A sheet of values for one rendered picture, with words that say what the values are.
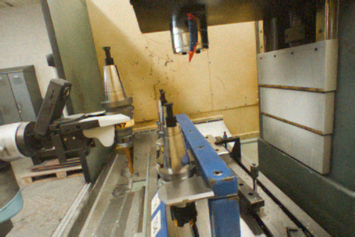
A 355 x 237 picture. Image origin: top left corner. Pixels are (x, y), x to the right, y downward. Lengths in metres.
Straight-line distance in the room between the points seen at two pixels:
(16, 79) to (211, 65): 4.44
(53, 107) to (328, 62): 0.84
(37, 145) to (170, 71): 1.55
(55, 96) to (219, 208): 0.34
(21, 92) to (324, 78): 5.32
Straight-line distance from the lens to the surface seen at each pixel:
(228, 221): 0.32
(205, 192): 0.28
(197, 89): 1.94
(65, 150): 0.45
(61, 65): 1.24
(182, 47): 0.84
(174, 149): 0.31
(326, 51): 0.88
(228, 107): 2.05
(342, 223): 1.06
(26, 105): 5.49
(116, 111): 0.40
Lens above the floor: 1.37
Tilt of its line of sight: 13 degrees down
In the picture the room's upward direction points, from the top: 8 degrees counter-clockwise
